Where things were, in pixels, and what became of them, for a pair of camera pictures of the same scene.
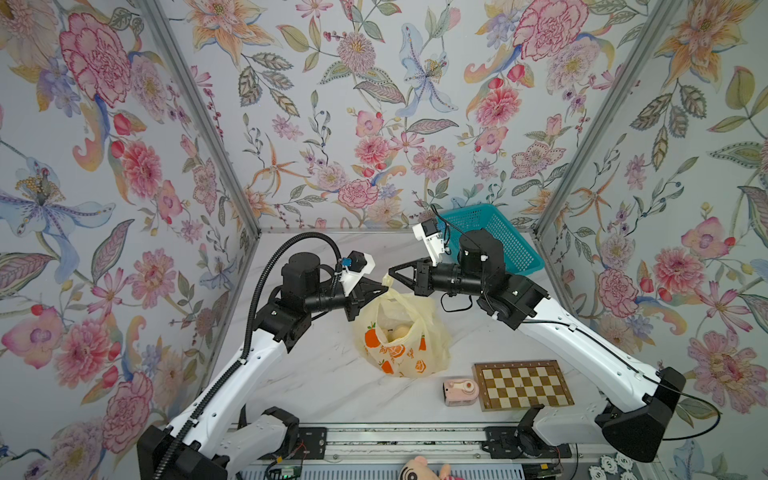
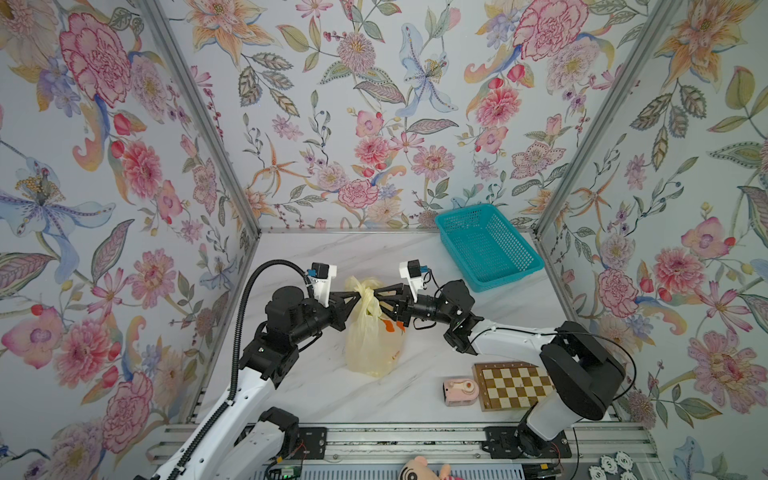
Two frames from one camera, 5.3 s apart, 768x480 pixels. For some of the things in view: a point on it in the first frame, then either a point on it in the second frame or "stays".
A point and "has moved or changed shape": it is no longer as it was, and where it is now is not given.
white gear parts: x=619 y=463 stays
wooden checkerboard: x=520 y=385 stays
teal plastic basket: x=520 y=257 stays
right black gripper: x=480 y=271 to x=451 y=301
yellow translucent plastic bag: x=403 y=334 has moved or changed shape
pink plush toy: x=417 y=469 stays
